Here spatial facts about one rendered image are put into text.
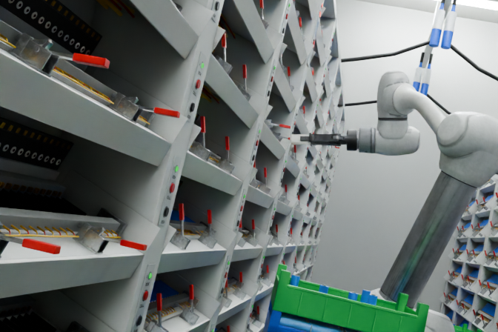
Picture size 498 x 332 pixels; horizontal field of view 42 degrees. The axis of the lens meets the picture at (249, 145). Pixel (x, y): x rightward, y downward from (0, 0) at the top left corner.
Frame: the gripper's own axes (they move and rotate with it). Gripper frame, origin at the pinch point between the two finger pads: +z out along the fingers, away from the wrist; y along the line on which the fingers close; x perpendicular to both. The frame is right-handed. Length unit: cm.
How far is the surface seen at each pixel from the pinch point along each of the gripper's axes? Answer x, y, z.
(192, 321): -56, -71, 19
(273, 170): -9.7, 15.9, 11.1
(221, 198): -25, -54, 16
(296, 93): 20.6, 15.5, 3.2
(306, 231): -29, 226, 14
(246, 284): -53, 16, 20
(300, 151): 8, 86, 7
